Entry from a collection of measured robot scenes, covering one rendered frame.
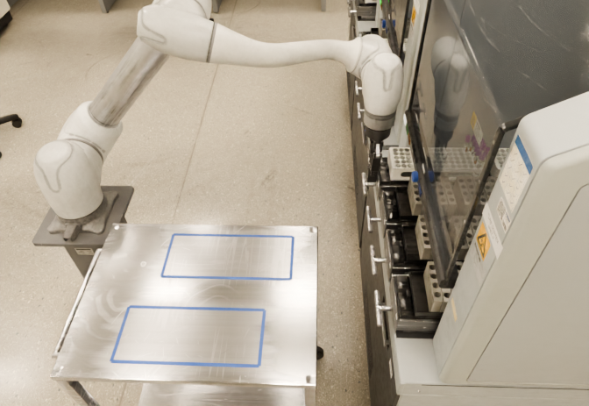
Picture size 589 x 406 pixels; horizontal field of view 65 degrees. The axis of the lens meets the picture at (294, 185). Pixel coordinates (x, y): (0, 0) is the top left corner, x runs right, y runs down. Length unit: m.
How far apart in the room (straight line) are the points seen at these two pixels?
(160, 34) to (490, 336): 0.97
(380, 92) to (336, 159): 1.52
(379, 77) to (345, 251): 1.23
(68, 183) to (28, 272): 1.15
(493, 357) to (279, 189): 1.71
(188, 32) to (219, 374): 0.79
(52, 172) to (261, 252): 0.65
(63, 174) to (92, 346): 0.52
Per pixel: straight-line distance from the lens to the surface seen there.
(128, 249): 1.38
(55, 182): 1.52
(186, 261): 1.30
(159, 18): 1.19
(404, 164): 1.47
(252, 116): 3.10
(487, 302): 0.92
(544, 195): 0.71
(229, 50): 1.19
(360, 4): 2.53
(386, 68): 1.25
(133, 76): 1.47
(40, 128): 3.46
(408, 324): 1.22
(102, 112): 1.58
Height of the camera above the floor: 1.85
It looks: 45 degrees down
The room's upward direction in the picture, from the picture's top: 2 degrees counter-clockwise
